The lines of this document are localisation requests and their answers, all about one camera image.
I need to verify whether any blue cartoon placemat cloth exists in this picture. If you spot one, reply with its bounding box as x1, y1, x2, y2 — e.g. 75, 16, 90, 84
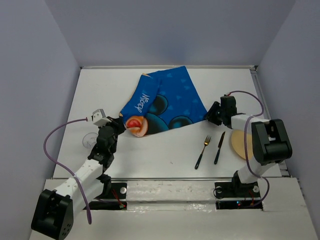
119, 66, 207, 137

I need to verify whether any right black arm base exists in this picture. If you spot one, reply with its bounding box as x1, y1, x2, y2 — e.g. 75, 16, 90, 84
213, 181, 263, 210

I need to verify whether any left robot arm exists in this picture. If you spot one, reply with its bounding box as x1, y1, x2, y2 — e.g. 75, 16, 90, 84
31, 117, 126, 240

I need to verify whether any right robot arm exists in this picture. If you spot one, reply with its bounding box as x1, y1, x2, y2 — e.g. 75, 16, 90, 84
205, 95, 293, 199

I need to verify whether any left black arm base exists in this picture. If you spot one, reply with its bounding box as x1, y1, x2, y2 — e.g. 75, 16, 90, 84
89, 181, 128, 211

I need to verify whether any clear drinking glass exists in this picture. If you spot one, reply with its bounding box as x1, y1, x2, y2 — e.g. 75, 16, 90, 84
82, 132, 98, 149

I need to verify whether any tan round plate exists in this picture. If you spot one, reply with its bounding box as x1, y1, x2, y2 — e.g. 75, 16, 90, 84
231, 130, 254, 160

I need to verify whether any gold fork dark handle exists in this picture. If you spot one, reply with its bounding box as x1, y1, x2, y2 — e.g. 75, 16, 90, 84
194, 135, 212, 170

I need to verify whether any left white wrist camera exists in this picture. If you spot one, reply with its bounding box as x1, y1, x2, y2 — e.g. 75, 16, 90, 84
86, 108, 111, 127

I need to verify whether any gold knife dark handle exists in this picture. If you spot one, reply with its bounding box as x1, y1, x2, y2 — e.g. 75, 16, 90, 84
213, 131, 226, 165

